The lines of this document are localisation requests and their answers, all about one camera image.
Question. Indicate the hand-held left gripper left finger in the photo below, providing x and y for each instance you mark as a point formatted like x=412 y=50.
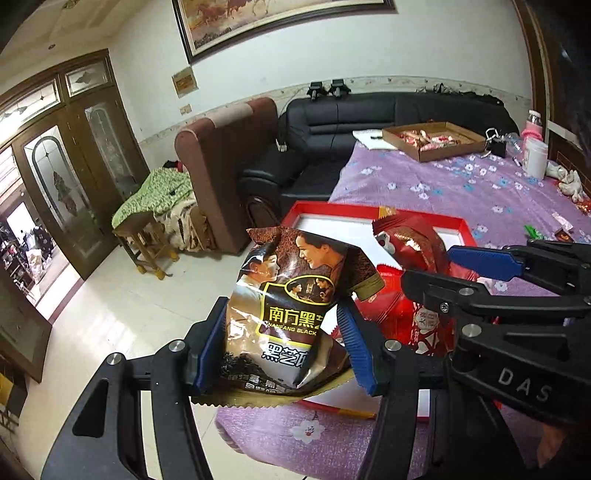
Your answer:
x=208 y=355

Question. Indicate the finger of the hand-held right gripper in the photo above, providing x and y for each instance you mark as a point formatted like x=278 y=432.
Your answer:
x=438 y=295
x=480 y=261

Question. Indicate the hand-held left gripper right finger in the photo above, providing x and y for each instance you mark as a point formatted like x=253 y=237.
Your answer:
x=358 y=350

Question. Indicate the large shiny red packet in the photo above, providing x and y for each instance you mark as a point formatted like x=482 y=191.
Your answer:
x=392 y=309

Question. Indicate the dark red gold packet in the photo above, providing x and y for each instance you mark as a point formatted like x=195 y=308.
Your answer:
x=415 y=240

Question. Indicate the brown sesame snack packet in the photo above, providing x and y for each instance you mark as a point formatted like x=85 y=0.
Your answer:
x=286 y=300

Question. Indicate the red box with white inside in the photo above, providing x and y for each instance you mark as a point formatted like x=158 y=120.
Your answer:
x=323 y=217

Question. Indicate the green snack packet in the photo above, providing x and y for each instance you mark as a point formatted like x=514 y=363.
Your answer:
x=532 y=230

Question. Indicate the purple floral tablecloth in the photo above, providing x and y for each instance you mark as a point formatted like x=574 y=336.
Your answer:
x=438 y=194

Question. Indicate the small brown packet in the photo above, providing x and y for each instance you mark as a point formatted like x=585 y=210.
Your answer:
x=563 y=234

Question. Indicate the flat cardboard box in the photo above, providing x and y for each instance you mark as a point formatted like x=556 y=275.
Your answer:
x=438 y=154

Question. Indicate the black binder clip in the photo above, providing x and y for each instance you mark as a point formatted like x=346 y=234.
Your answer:
x=496 y=146

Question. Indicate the white plastic jar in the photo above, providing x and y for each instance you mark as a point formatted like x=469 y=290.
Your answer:
x=534 y=159

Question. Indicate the red glitter envelope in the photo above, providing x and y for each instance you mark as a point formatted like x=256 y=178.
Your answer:
x=585 y=205

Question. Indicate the wooden stool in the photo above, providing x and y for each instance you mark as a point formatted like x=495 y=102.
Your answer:
x=143 y=244

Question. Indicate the pile of red candy packets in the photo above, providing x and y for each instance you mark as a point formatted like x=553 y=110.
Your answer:
x=429 y=140

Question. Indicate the patterned beige blanket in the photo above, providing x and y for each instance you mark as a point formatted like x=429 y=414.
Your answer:
x=184 y=226

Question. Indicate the wooden sideboard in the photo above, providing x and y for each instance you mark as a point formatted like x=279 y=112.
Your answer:
x=572 y=147

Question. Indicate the pink thermos bottle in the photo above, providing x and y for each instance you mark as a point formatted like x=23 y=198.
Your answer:
x=533 y=124

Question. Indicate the white notebook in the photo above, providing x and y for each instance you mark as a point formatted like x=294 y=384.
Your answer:
x=369 y=140

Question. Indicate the green floral cloth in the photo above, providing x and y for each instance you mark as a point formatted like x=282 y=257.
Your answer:
x=152 y=194

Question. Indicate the brown armchair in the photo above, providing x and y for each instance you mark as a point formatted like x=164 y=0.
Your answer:
x=217 y=175

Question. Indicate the black leather sofa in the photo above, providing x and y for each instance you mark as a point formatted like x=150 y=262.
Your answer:
x=323 y=129

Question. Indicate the wooden glass door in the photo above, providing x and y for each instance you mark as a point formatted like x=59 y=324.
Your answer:
x=92 y=184

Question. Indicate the black device on sofa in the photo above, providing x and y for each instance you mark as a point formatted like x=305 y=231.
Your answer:
x=339 y=88
x=317 y=90

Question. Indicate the framed horse painting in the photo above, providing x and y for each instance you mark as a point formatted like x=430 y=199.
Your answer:
x=258 y=27

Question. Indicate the wall socket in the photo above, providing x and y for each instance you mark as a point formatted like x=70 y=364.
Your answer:
x=185 y=109

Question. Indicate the small wall plaque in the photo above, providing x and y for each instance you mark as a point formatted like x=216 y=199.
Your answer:
x=183 y=81

